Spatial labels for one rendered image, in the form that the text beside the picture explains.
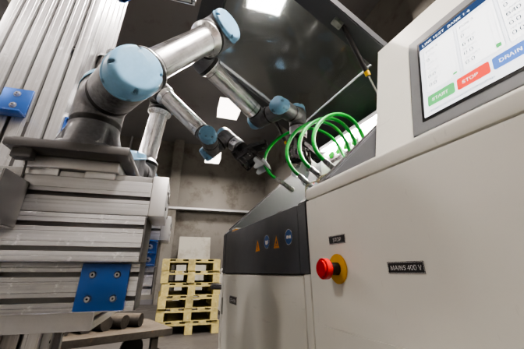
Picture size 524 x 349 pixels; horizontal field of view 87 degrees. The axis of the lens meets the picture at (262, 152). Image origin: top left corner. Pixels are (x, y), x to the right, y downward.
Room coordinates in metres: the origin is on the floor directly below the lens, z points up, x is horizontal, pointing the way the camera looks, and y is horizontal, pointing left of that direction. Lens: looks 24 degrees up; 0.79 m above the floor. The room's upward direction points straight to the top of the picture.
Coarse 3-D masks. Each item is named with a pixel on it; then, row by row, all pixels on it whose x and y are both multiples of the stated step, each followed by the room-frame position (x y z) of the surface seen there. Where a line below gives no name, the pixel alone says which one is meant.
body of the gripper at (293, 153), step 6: (288, 138) 1.04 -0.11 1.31; (294, 138) 1.02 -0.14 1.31; (306, 138) 1.04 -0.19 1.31; (294, 144) 1.02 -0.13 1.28; (294, 150) 1.02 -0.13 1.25; (306, 150) 1.03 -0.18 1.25; (294, 156) 1.00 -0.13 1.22; (306, 156) 1.03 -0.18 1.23; (294, 162) 1.06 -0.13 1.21; (300, 162) 1.06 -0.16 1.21
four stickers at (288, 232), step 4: (288, 232) 0.73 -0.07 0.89; (264, 236) 0.87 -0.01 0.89; (268, 236) 0.84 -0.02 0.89; (276, 236) 0.79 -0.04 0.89; (288, 236) 0.73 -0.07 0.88; (256, 240) 0.93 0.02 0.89; (264, 240) 0.87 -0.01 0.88; (268, 240) 0.84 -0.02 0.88; (276, 240) 0.79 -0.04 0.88; (288, 240) 0.73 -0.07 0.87; (256, 244) 0.93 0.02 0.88; (264, 244) 0.87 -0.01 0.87; (268, 244) 0.84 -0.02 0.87; (276, 244) 0.79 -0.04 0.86; (288, 244) 0.73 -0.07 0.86; (256, 248) 0.93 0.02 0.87; (264, 248) 0.87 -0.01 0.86; (268, 248) 0.84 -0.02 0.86; (276, 248) 0.80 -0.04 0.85
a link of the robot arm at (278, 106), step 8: (280, 96) 0.93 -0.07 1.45; (272, 104) 0.95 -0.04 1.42; (280, 104) 0.92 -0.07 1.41; (288, 104) 0.94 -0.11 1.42; (272, 112) 0.97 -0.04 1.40; (280, 112) 0.95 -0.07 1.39; (288, 112) 0.96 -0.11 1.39; (296, 112) 0.99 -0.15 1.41; (272, 120) 1.01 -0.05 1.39; (288, 120) 1.02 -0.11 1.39
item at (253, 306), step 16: (224, 288) 1.25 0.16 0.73; (240, 288) 1.06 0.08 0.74; (256, 288) 0.93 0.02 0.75; (272, 288) 0.82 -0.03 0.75; (288, 288) 0.74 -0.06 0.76; (304, 288) 0.68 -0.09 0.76; (224, 304) 1.24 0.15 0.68; (240, 304) 1.06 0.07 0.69; (256, 304) 0.93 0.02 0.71; (272, 304) 0.82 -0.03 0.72; (288, 304) 0.74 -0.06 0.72; (304, 304) 0.68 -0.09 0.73; (224, 320) 1.23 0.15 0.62; (240, 320) 1.05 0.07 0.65; (256, 320) 0.93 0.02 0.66; (272, 320) 0.83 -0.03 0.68; (288, 320) 0.75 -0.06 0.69; (304, 320) 0.68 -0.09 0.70; (224, 336) 1.22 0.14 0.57; (240, 336) 1.05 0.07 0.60; (256, 336) 0.93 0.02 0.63; (272, 336) 0.83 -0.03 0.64; (288, 336) 0.75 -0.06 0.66; (304, 336) 0.68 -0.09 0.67
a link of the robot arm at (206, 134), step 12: (156, 96) 1.06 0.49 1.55; (168, 96) 1.06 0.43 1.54; (168, 108) 1.08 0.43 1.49; (180, 108) 1.06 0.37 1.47; (180, 120) 1.08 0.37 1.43; (192, 120) 1.06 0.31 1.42; (192, 132) 1.10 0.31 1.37; (204, 132) 1.05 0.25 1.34; (216, 132) 1.08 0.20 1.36; (204, 144) 1.10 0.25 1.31; (216, 144) 1.13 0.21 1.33
